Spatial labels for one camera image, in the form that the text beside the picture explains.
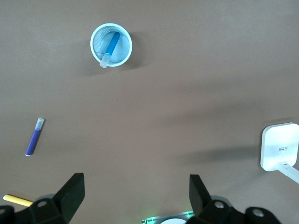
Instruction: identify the white desk lamp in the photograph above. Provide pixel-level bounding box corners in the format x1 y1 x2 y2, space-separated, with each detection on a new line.
260 122 299 185

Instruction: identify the blue plastic cup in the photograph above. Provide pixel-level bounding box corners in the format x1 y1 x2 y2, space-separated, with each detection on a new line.
90 22 133 68

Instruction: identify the purple marker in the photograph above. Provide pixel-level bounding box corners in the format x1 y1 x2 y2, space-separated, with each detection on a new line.
25 117 45 157

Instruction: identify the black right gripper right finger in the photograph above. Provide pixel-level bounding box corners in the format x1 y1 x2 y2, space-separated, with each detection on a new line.
186 174 281 224

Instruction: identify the yellow marker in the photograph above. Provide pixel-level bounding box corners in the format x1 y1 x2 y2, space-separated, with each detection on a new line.
3 194 35 207

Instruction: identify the blue marker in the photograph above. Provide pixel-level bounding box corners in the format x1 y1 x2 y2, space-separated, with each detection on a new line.
100 32 121 68

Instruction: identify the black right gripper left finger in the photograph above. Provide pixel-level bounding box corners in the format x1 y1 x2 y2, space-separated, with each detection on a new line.
0 172 85 224

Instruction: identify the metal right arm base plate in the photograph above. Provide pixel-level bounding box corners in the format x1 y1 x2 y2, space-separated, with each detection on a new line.
141 210 196 224

